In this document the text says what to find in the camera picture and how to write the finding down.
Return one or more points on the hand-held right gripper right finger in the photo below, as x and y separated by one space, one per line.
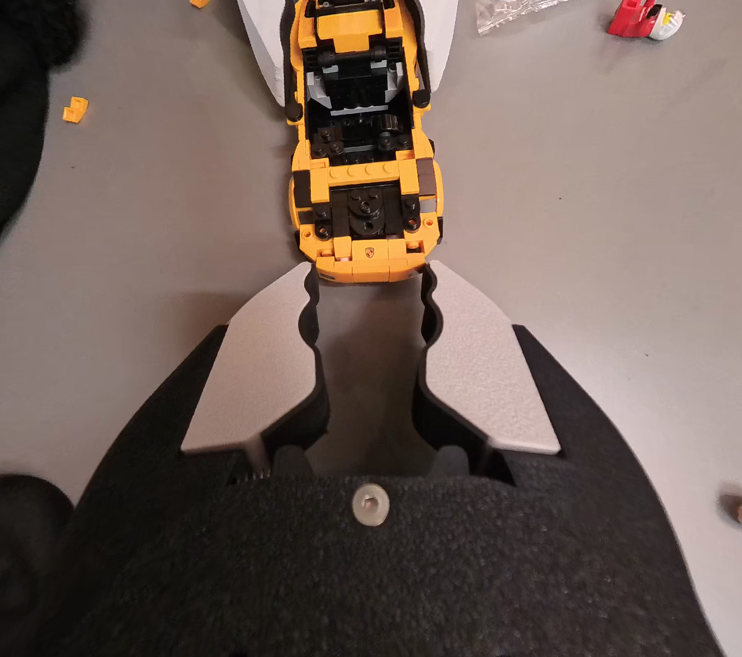
487 379

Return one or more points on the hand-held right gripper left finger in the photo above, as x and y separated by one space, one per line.
261 379

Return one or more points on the yellow lego car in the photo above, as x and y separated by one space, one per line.
353 25

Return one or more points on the small notched yellow lego piece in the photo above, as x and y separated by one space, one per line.
75 110

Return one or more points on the red lego minifigure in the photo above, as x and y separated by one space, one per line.
629 14

